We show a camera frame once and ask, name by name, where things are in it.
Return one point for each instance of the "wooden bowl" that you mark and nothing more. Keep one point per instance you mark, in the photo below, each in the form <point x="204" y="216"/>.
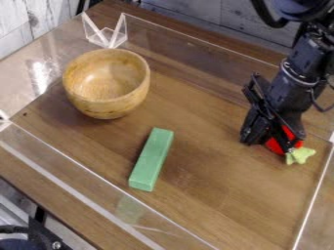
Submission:
<point x="106" y="82"/>

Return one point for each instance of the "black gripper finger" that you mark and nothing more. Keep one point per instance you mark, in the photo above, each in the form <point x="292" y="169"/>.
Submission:
<point x="256" y="129"/>
<point x="284" y="141"/>

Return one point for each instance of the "clear acrylic corner bracket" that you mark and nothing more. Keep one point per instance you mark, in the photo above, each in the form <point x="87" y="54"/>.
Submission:
<point x="107" y="37"/>

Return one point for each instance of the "red plush strawberry toy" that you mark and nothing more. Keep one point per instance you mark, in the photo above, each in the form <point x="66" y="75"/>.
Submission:
<point x="298" y="155"/>

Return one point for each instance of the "green rectangular block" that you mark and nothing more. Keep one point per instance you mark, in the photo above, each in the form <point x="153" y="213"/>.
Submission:
<point x="151" y="159"/>

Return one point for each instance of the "dark robot arm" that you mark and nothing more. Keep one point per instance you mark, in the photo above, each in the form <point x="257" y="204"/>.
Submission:
<point x="309" y="65"/>

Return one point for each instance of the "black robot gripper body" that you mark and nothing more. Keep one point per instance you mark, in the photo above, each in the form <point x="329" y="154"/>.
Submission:
<point x="278" y="100"/>

